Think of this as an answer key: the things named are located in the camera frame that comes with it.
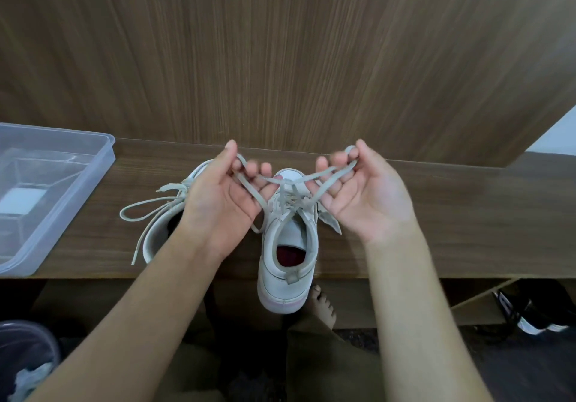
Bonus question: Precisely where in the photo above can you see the person's bare foot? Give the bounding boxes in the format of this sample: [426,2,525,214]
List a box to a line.
[308,284,338,331]

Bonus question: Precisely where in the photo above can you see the olive trousers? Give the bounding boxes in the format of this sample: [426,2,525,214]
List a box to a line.
[151,312,389,402]

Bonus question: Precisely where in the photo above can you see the crumpled white rubbish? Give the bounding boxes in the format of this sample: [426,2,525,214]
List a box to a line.
[13,361,55,402]

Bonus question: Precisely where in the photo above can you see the grey shoelace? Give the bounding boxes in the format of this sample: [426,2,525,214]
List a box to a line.
[119,181,190,266]
[232,145,361,236]

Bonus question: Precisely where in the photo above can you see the white sneaker with pink sole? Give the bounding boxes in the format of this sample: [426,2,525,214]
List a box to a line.
[257,169,320,315]

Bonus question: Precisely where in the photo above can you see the grey waste bin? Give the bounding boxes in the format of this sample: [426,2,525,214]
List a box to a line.
[0,320,62,402]

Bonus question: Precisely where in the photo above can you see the black and white shoe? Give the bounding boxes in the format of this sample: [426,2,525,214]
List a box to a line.
[492,280,576,336]

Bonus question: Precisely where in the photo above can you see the person's left forearm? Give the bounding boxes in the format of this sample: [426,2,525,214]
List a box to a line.
[25,228,224,402]

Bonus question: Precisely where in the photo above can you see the person's left hand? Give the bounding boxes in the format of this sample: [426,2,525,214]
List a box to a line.
[179,139,283,263]

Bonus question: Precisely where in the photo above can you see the person's right hand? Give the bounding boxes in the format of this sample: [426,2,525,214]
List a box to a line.
[307,139,418,246]

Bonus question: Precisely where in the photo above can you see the person's right forearm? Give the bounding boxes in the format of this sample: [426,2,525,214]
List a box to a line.
[364,221,494,402]

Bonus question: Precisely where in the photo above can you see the grey tied shoelace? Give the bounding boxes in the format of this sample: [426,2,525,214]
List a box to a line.
[119,181,190,266]

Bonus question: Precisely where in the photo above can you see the clear plastic storage box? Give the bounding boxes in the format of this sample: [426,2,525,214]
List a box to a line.
[0,122,117,278]

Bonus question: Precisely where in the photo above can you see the wooden shelf board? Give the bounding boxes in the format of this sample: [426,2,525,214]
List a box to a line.
[450,278,519,327]

